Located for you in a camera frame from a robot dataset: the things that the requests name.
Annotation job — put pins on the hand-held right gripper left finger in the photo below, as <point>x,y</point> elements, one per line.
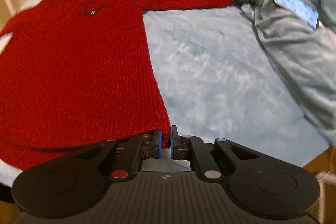
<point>158,144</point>

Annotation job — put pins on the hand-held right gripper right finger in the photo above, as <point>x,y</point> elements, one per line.
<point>173,142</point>

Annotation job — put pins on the red knit sweater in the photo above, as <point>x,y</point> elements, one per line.
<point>76,64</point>

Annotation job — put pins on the smartphone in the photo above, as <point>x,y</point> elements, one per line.
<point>296,7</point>

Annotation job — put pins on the light blue bed sheet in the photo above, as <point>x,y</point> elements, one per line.
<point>210,69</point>

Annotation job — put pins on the grey fleece blanket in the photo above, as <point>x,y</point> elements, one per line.
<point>275,16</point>

